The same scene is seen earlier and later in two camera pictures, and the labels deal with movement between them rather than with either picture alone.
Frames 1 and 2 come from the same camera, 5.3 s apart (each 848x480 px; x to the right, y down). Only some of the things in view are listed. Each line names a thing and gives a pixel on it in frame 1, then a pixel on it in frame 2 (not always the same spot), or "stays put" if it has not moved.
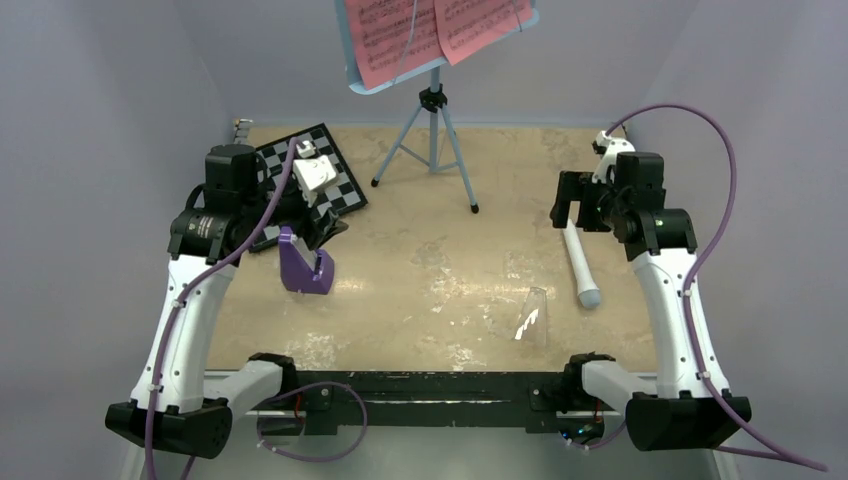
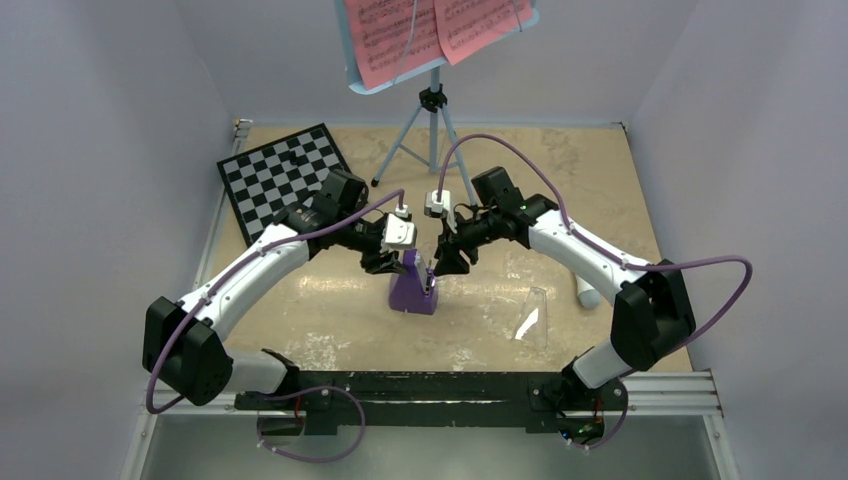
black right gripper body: [577, 185] -> [471, 233]
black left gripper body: [294, 211] -> [361, 238]
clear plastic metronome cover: [531, 328] stays put
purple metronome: [302, 269] -> [414, 291]
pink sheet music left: [394, 38] stays put
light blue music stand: [428, 137] stays put
